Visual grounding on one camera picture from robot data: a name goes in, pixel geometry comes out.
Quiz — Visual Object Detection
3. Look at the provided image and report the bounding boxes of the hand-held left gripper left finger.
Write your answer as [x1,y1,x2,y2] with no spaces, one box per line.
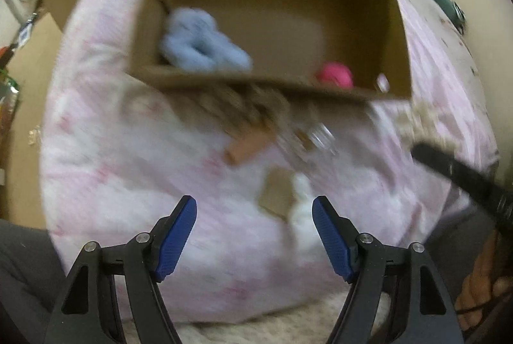
[43,195,198,344]

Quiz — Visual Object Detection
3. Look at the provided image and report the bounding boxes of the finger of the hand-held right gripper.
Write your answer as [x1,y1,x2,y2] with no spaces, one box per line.
[412,141,513,226]

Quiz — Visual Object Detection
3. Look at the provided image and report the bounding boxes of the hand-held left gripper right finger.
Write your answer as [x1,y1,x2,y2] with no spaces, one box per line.
[312,195,466,344]

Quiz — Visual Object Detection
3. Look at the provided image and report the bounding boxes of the clear plastic wrapper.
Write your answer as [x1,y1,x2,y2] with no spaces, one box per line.
[276,121,337,168]

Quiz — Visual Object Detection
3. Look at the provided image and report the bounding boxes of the brown cylinder toy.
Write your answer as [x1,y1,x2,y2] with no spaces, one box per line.
[223,127,277,167]

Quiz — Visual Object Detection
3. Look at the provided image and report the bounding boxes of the camouflage soft toy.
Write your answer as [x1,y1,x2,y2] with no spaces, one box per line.
[192,81,291,136]

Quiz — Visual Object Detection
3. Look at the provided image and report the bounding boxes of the person's right hand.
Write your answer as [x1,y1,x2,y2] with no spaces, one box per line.
[456,232,513,332]

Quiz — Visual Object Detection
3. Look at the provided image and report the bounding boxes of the brown cardboard piece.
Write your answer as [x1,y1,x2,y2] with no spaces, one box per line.
[256,168,297,218]

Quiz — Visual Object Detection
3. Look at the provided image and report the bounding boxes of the person's right leg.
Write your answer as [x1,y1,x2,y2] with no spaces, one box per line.
[425,187,498,288]

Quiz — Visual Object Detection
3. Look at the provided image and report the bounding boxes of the person's leg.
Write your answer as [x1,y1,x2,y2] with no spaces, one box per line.
[425,187,498,288]
[0,219,69,344]

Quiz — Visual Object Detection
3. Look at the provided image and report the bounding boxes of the pink patterned blanket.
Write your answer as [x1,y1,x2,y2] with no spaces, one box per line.
[40,0,501,324]

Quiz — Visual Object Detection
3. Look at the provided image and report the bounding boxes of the grey printed bed sheet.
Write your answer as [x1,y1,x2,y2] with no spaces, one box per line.
[332,0,498,168]

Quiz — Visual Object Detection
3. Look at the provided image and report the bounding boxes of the pink ball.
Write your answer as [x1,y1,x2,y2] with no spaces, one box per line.
[316,62,355,90]

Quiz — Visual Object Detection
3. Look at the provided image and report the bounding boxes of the person's left leg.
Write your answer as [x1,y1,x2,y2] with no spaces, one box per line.
[0,219,69,344]

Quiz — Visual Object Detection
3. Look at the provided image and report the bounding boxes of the light blue plush toy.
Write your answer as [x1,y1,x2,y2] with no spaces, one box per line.
[160,8,254,73]

